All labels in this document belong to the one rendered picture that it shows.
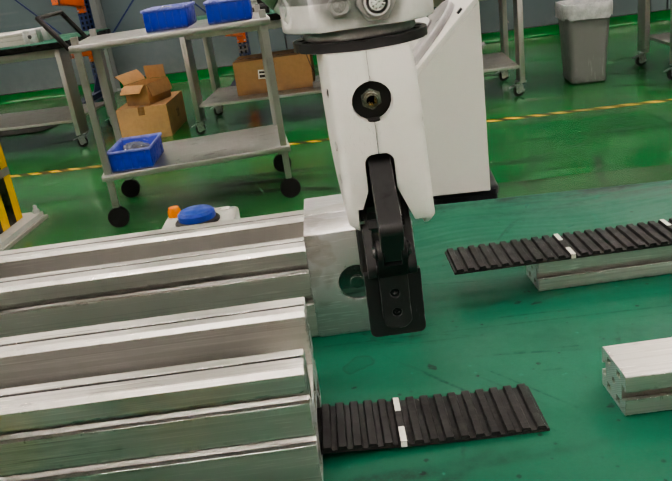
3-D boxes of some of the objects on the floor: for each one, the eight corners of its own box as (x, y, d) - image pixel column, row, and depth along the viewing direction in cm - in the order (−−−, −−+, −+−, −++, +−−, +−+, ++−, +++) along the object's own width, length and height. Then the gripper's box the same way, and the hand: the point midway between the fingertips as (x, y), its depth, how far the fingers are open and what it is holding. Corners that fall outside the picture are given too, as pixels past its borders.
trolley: (292, 168, 410) (262, -19, 375) (302, 196, 359) (268, -18, 324) (107, 199, 401) (59, 10, 365) (91, 233, 349) (32, 16, 314)
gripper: (293, 14, 48) (329, 255, 55) (285, 43, 32) (337, 382, 38) (405, -2, 48) (428, 241, 54) (454, 19, 32) (479, 363, 38)
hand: (388, 282), depth 46 cm, fingers open, 8 cm apart
